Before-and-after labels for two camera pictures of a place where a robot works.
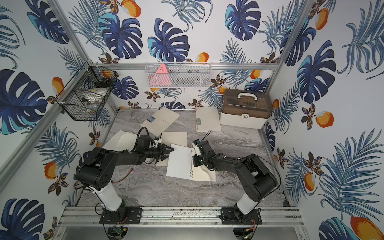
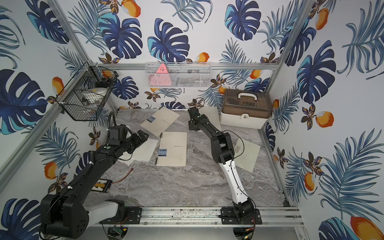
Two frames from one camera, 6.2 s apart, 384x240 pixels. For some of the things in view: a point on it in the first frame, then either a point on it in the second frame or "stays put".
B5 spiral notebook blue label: x=179 y=138 stays put
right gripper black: x=195 y=163 to x=190 y=126
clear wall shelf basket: x=181 y=74 stays put
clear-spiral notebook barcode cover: x=180 y=165 to x=245 y=154
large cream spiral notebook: x=157 y=123 stays put
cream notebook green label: x=207 y=119 stays put
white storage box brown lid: x=245 y=108 stays put
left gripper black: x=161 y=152 to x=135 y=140
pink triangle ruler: x=161 y=78 stays put
